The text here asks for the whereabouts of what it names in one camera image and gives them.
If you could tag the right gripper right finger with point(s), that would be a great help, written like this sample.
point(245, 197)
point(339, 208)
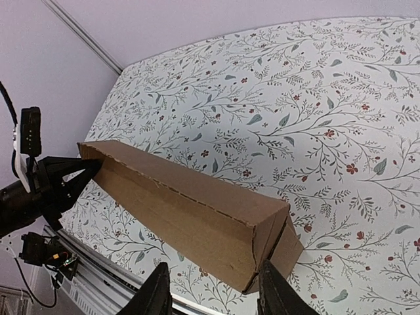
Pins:
point(276, 296)

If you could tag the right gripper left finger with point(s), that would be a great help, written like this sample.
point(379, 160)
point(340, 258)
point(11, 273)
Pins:
point(153, 297)

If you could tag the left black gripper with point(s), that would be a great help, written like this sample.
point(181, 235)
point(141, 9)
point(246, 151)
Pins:
point(50, 197)

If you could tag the brown cardboard box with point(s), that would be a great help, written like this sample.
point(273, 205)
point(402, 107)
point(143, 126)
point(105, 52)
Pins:
point(224, 228)

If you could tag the floral patterned table mat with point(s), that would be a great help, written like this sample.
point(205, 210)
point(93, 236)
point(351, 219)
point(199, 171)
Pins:
point(323, 114)

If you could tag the front aluminium rail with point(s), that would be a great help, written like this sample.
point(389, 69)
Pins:
point(98, 286)

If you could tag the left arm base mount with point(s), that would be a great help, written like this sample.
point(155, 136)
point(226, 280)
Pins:
point(47, 251)

